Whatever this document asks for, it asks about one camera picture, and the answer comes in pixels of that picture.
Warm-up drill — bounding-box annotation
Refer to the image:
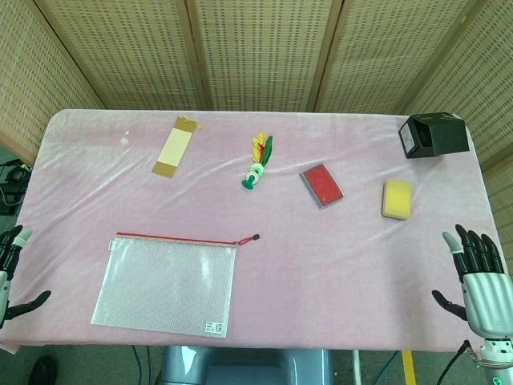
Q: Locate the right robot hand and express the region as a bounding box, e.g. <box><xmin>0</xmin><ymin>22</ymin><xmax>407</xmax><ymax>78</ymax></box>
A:
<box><xmin>431</xmin><ymin>223</ymin><xmax>513</xmax><ymax>341</ymax></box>

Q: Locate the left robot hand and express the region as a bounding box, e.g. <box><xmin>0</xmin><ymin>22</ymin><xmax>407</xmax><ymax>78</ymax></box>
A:
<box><xmin>0</xmin><ymin>224</ymin><xmax>52</xmax><ymax>330</ymax></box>

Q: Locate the clear mesh zipper pouch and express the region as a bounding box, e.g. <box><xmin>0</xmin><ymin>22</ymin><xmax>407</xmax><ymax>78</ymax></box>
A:
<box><xmin>91</xmin><ymin>231</ymin><xmax>261</xmax><ymax>339</ymax></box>

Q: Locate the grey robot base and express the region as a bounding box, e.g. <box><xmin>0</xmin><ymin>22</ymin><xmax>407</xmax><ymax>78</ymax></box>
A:
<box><xmin>154</xmin><ymin>345</ymin><xmax>333</xmax><ymax>385</ymax></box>

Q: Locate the black floor equipment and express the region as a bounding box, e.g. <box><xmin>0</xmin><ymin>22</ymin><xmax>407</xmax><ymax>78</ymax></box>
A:
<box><xmin>0</xmin><ymin>158</ymin><xmax>34</xmax><ymax>216</ymax></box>

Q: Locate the black shoe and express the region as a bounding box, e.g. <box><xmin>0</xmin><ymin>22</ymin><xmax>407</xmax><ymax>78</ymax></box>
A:
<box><xmin>30</xmin><ymin>355</ymin><xmax>59</xmax><ymax>385</ymax></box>

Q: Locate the yellow floor tape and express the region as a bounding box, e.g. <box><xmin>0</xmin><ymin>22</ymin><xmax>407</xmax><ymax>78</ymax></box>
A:
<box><xmin>401</xmin><ymin>350</ymin><xmax>416</xmax><ymax>385</ymax></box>

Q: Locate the yellow sponge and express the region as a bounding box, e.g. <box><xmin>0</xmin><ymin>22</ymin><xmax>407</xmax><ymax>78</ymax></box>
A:
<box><xmin>381</xmin><ymin>178</ymin><xmax>414</xmax><ymax>222</ymax></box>

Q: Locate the white table leg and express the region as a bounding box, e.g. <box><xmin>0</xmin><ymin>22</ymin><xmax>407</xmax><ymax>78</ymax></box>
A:
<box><xmin>351</xmin><ymin>349</ymin><xmax>363</xmax><ymax>385</ymax></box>

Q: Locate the black cardboard box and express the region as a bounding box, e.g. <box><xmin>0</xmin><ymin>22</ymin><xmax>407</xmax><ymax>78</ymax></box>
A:
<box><xmin>398</xmin><ymin>111</ymin><xmax>471</xmax><ymax>160</ymax></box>

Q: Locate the pink tablecloth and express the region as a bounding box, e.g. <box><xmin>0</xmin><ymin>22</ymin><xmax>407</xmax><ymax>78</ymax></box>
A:
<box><xmin>0</xmin><ymin>108</ymin><xmax>508</xmax><ymax>355</ymax></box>

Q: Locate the red ink pad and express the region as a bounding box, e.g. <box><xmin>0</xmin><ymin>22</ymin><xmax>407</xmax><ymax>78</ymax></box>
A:
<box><xmin>299</xmin><ymin>162</ymin><xmax>345</xmax><ymax>211</ymax></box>

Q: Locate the gold and cream bookmark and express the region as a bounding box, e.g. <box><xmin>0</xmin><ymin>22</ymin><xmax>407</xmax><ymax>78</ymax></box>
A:
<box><xmin>151</xmin><ymin>115</ymin><xmax>204</xmax><ymax>180</ymax></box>

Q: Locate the green yellow feather shuttlecock toy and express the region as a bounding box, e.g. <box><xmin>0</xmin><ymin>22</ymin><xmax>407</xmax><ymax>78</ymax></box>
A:
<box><xmin>240</xmin><ymin>133</ymin><xmax>276</xmax><ymax>195</ymax></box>

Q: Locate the bamboo folding screen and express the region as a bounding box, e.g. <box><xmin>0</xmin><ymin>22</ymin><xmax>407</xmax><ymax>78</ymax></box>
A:
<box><xmin>0</xmin><ymin>0</ymin><xmax>513</xmax><ymax>225</ymax></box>

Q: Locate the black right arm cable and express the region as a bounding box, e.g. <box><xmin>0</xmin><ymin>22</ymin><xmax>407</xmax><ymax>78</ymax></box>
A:
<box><xmin>435</xmin><ymin>338</ymin><xmax>482</xmax><ymax>385</ymax></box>

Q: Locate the green floor cable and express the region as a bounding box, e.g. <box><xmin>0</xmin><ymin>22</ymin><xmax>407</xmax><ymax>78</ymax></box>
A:
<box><xmin>131</xmin><ymin>345</ymin><xmax>144</xmax><ymax>385</ymax></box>

